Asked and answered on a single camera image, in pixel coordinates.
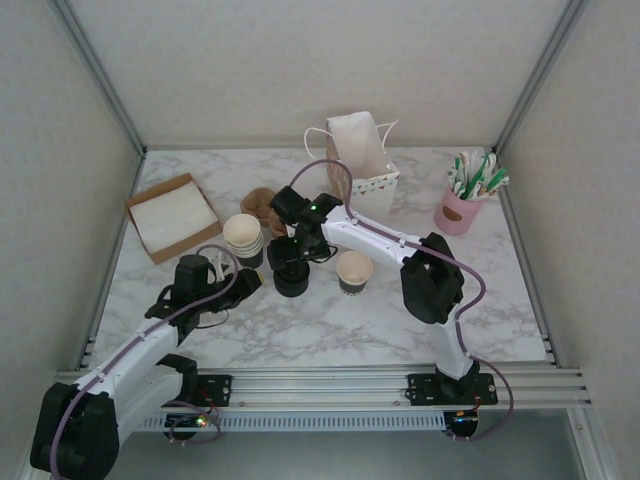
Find paper coffee cups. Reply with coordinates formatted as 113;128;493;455
222;213;265;269

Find black paper coffee cup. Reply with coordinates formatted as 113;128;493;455
335;250;374;298

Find brown pulp cup carrier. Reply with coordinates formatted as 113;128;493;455
240;186;290;237

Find patterned paper gift bag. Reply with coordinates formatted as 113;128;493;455
303;111;401;217

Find black cup lid stack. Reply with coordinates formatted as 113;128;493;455
272;267;311;299

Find brown cardboard napkin box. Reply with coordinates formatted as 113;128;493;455
123;172;224;266

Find white paper napkin stack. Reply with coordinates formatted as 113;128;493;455
129;180;219;251

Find small controller circuit board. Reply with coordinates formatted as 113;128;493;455
164;412;211;431
444;409;481;427

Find pink stirrer holder cup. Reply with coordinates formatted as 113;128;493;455
433;185;485;236

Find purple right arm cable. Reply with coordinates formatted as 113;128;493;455
288;158;516;444

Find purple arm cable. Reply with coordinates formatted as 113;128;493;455
49;244;240;469
288;158;516;444

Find aluminium table side rail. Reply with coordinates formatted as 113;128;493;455
74;149;147;372
492;148;561;369

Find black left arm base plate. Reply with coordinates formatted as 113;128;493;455
197;373;234;407

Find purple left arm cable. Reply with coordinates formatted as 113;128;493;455
49;244;240;469

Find thin aluminium wall rail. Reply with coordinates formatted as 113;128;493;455
142;143;497;152

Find wide aluminium mounting rail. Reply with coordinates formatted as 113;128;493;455
52;368;587;414

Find white slotted cable duct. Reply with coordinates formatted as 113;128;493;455
139;412;447;432

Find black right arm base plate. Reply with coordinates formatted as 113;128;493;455
407;372;500;407

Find aluminium frame post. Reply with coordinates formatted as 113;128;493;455
491;0;596;155
48;0;147;155

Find aluminium lower frame bar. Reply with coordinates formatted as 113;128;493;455
569;405;619;480

